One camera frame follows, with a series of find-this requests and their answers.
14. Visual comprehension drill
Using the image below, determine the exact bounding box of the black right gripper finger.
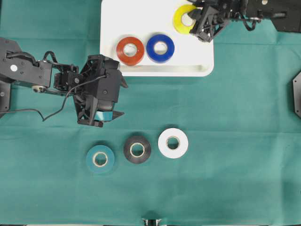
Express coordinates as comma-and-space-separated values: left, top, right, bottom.
189, 5, 229, 42
187, 0, 207, 8

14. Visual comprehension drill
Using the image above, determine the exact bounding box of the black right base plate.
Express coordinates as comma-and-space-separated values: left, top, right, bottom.
293, 72, 301, 117

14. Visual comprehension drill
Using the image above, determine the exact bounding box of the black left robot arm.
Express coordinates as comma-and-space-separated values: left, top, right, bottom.
0, 38, 128, 127

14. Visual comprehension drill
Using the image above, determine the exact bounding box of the white plastic tray case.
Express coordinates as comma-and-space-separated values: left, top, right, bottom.
100, 0, 214, 77

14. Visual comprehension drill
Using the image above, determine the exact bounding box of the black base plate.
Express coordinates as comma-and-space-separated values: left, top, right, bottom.
0, 81, 11, 118
293, 72, 301, 117

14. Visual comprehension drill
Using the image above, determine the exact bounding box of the red tape roll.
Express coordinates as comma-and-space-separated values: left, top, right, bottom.
116, 36, 144, 66

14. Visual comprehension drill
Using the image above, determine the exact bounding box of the left gripper teal-taped finger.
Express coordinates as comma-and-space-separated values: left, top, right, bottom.
95, 111, 124, 121
120, 74, 128, 88

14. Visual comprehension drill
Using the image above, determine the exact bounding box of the blue tape roll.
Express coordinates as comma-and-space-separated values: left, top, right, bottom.
146, 34, 175, 63

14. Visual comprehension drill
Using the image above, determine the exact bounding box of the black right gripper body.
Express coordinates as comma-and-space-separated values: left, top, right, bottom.
206, 0, 245, 21

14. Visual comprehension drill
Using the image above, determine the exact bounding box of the table-level camera mount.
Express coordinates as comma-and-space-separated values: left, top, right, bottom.
143, 218, 162, 226

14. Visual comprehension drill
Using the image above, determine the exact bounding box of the green tape roll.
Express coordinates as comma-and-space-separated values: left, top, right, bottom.
86, 145, 115, 174

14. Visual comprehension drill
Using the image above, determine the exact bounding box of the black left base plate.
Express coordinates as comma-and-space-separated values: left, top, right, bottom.
0, 81, 11, 118

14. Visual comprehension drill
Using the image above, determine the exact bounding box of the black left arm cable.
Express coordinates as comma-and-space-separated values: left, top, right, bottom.
0, 51, 109, 122

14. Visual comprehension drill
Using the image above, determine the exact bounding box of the white tape roll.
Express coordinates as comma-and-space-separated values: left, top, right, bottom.
158, 128, 189, 159

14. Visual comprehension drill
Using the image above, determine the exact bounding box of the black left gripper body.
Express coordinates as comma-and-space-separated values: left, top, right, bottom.
54, 55, 106, 127

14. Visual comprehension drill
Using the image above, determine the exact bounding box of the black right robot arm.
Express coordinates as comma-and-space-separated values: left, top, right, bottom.
188, 0, 301, 42

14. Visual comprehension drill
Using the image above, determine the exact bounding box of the black tape roll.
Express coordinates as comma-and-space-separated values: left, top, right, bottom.
123, 136, 151, 164

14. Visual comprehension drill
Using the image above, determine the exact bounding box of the yellow tape roll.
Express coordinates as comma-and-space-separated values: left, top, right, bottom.
173, 4, 197, 34

